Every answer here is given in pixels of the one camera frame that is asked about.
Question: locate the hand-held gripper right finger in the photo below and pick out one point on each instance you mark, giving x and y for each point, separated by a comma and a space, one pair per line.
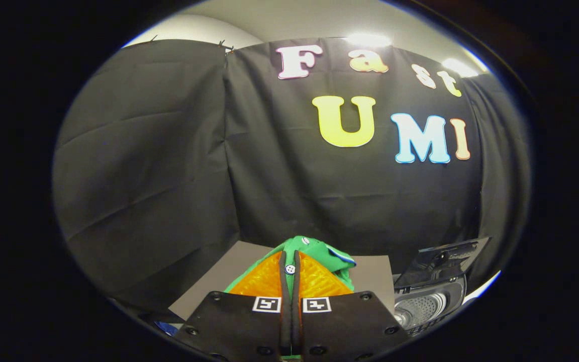
350, 322

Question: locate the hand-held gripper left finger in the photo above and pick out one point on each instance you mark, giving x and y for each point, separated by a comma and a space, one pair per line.
234, 322

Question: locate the green polo shirt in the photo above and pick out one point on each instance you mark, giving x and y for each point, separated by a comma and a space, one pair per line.
319, 251

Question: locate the dark washing machine lid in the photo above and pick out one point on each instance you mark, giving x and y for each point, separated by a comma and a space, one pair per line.
440, 259

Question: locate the grey cabinet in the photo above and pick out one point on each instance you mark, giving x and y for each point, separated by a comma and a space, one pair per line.
209, 286

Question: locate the white flat board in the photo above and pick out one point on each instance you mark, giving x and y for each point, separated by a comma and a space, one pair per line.
483, 287

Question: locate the ceiling light panel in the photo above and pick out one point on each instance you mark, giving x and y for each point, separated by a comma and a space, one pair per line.
367, 39
458, 67

